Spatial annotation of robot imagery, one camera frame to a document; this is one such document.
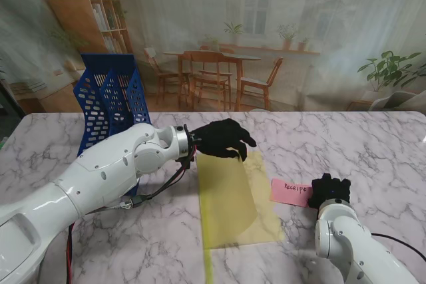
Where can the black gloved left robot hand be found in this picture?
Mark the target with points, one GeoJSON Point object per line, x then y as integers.
{"type": "Point", "coordinates": [219, 139]}

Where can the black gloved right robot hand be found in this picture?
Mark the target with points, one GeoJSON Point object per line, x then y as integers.
{"type": "Point", "coordinates": [329, 189]}

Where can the pink receipt paper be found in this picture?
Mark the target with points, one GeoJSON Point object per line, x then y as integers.
{"type": "Point", "coordinates": [288, 191]}

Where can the yellow translucent file folder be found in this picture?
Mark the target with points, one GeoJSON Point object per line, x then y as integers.
{"type": "Point", "coordinates": [229, 204]}

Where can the yellow folder slide bar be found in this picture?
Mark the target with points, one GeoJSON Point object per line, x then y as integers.
{"type": "Point", "coordinates": [209, 264]}

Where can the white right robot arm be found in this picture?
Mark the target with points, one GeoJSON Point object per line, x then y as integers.
{"type": "Point", "coordinates": [352, 247]}

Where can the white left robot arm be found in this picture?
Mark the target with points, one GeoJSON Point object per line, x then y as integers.
{"type": "Point", "coordinates": [86, 184]}

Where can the blue perforated file rack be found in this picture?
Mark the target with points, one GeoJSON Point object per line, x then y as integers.
{"type": "Point", "coordinates": [110, 104]}

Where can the printed room backdrop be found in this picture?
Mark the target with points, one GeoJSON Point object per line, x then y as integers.
{"type": "Point", "coordinates": [213, 24]}

